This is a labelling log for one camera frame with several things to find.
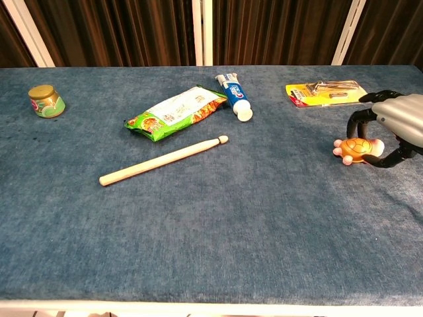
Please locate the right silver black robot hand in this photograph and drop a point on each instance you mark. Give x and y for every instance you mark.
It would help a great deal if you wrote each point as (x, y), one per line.
(401, 115)

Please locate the orange toy turtle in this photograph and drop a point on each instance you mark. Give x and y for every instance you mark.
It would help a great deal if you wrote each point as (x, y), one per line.
(356, 149)

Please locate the razor in yellow blister pack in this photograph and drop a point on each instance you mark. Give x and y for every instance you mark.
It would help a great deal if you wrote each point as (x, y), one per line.
(322, 95)

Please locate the blue white toothpaste tube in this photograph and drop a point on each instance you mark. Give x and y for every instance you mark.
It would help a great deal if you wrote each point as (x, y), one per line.
(235, 95)

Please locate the blue fabric table cover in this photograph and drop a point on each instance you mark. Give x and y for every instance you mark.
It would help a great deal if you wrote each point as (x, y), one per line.
(211, 204)

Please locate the green snack bag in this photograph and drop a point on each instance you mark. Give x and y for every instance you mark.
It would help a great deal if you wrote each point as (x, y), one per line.
(175, 112)

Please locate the wooden drumstick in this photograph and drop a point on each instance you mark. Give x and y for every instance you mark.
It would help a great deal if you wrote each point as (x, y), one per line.
(158, 162)

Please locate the dark brown pleated curtain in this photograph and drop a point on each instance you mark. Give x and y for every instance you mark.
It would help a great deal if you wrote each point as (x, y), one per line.
(132, 31)

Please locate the small jar with gold lid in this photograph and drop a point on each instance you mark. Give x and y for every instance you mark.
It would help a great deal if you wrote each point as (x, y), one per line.
(47, 102)

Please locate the white slotted frame post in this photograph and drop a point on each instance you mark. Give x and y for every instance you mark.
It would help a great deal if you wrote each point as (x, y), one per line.
(348, 31)

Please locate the white vertical frame post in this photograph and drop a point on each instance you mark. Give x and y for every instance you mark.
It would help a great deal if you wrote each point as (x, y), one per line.
(202, 32)

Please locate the white slanted frame post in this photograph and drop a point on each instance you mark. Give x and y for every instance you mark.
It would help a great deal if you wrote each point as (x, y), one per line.
(29, 31)

